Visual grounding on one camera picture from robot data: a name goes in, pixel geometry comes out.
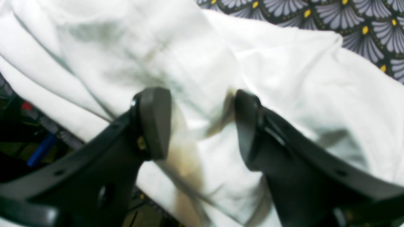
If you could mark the white T-shirt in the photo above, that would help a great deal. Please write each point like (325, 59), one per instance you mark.
(81, 62)

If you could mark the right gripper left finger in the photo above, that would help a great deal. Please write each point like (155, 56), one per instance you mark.
(93, 187)

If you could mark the patterned blue table cloth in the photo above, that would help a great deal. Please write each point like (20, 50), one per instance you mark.
(374, 29)

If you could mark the red table clamp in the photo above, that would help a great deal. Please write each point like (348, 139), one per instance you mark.
(27, 106)

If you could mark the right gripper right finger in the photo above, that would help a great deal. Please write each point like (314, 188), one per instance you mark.
(309, 186)

